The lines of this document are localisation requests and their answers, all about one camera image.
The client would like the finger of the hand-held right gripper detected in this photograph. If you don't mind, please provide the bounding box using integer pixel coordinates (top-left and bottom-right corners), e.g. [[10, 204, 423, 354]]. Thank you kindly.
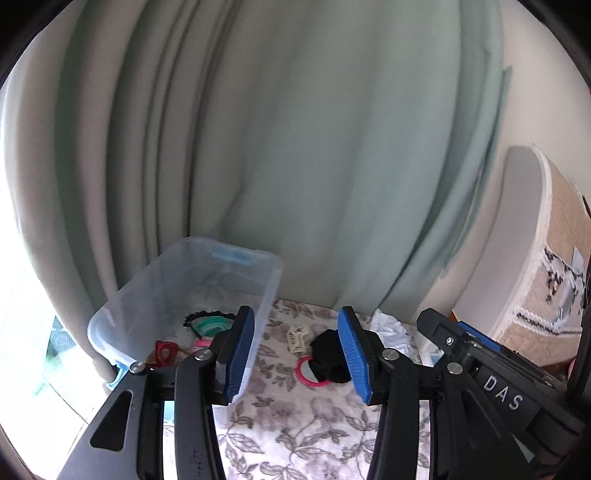
[[417, 308, 469, 367], [455, 322, 555, 387]]

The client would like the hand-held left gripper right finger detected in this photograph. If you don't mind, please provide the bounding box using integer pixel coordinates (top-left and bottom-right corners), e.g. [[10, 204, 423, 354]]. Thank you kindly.
[[337, 305, 511, 480]]

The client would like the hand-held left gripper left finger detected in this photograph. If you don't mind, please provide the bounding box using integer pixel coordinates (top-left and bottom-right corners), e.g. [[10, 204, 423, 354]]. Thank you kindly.
[[58, 305, 256, 480]]

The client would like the black cloth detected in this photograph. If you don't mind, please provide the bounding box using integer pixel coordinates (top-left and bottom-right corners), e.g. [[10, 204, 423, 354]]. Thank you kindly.
[[308, 329, 358, 385]]

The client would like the stack of teal bangles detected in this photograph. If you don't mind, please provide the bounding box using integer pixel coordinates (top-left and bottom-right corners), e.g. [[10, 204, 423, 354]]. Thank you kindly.
[[194, 315, 234, 335]]

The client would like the white paper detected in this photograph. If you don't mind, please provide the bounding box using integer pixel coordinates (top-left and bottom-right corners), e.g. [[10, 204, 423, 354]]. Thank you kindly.
[[369, 308, 423, 365]]

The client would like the stack of pink bangles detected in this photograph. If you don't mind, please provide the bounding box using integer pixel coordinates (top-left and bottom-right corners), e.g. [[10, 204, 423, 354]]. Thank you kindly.
[[295, 355, 329, 388]]

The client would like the black toothed headband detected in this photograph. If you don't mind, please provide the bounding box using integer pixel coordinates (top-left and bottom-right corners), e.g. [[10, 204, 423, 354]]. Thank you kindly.
[[184, 311, 232, 330]]

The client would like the red hair claw clip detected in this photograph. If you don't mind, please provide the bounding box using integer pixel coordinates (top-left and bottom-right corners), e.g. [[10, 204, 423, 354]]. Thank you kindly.
[[148, 340, 178, 370]]

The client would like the clear plastic storage box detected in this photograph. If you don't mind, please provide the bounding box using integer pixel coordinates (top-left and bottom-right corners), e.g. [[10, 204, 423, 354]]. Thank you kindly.
[[88, 236, 284, 402]]

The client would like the white plastic stand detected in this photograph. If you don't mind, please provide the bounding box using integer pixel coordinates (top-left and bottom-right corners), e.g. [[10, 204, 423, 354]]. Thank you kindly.
[[418, 339, 448, 368]]

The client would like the floral blanket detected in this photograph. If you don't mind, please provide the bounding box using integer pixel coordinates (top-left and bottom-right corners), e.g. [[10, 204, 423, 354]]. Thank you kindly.
[[210, 298, 444, 480]]

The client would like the beige quilted mattress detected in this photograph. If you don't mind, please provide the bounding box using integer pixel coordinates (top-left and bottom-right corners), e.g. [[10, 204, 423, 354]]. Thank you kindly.
[[487, 145, 591, 367]]

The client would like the green curtain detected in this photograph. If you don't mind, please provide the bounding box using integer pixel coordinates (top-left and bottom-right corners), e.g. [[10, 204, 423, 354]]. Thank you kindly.
[[0, 0, 513, 384]]

